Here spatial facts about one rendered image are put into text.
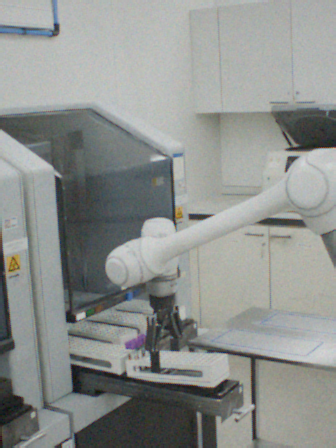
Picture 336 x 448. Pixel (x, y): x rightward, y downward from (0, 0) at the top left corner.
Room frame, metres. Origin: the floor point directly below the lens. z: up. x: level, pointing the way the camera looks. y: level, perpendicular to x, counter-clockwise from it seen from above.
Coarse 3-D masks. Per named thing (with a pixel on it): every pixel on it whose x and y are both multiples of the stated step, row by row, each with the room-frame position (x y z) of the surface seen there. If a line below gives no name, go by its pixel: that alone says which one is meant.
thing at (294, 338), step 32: (256, 320) 2.47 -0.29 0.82; (288, 320) 2.44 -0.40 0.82; (320, 320) 2.42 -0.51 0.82; (192, 352) 2.27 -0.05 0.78; (224, 352) 2.20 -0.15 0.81; (256, 352) 2.14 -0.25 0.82; (288, 352) 2.12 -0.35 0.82; (320, 352) 2.10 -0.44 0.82; (256, 384) 2.61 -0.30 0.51; (192, 416) 2.28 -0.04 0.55; (256, 416) 2.61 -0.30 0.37
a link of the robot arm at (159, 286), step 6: (168, 276) 1.95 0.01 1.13; (174, 276) 1.97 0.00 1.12; (150, 282) 1.96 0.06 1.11; (156, 282) 1.95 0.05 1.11; (162, 282) 1.95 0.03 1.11; (168, 282) 1.95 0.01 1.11; (174, 282) 1.97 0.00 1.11; (150, 288) 1.96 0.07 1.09; (156, 288) 1.95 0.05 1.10; (162, 288) 1.95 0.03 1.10; (168, 288) 1.95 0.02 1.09; (174, 288) 1.97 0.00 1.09; (156, 294) 1.95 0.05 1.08; (162, 294) 1.95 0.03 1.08; (168, 294) 1.96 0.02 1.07
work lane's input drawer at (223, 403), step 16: (80, 368) 2.10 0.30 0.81; (80, 384) 2.09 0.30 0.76; (96, 384) 2.05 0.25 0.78; (112, 384) 2.02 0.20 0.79; (128, 384) 1.98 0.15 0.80; (144, 384) 1.96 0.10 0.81; (160, 384) 1.94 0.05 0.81; (176, 384) 1.96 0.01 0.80; (192, 384) 1.95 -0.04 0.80; (224, 384) 1.89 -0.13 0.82; (240, 384) 1.92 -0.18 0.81; (160, 400) 1.92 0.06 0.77; (176, 400) 1.89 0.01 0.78; (192, 400) 1.86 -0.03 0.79; (208, 400) 1.84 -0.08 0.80; (224, 400) 1.83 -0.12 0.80; (240, 400) 1.91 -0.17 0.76; (224, 416) 1.83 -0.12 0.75; (240, 416) 1.82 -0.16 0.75
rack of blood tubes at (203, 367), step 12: (132, 360) 2.00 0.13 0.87; (144, 360) 1.99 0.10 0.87; (168, 360) 1.95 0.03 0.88; (180, 360) 1.94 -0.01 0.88; (192, 360) 1.93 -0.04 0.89; (204, 360) 1.91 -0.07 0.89; (216, 360) 1.90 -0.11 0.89; (132, 372) 2.00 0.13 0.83; (144, 372) 1.99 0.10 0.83; (168, 372) 2.00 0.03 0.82; (180, 372) 2.00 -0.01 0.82; (192, 372) 1.98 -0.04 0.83; (204, 372) 1.86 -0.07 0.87; (216, 372) 1.87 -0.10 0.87; (228, 372) 1.92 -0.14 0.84; (204, 384) 1.86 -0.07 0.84; (216, 384) 1.86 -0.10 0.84
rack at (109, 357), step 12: (72, 348) 2.14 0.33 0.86; (84, 348) 2.14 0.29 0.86; (96, 348) 2.13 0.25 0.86; (108, 348) 2.13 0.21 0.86; (120, 348) 2.12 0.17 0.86; (72, 360) 2.13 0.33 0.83; (84, 360) 2.16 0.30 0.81; (96, 360) 2.17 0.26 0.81; (108, 360) 2.04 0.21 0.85; (120, 360) 2.03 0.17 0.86; (120, 372) 2.03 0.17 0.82
